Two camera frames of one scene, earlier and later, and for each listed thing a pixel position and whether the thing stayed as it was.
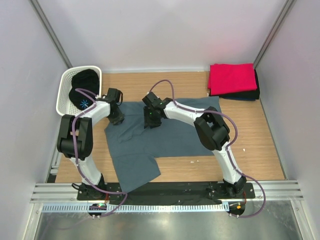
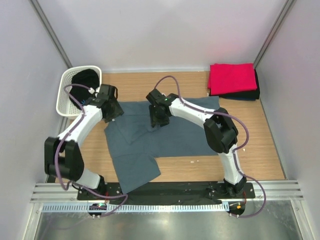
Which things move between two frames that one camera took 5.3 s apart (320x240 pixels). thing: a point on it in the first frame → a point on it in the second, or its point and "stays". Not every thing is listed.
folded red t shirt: (231, 77) stays
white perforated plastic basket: (63, 105) stays
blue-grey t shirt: (134, 149) stays
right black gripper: (147, 121) → (163, 122)
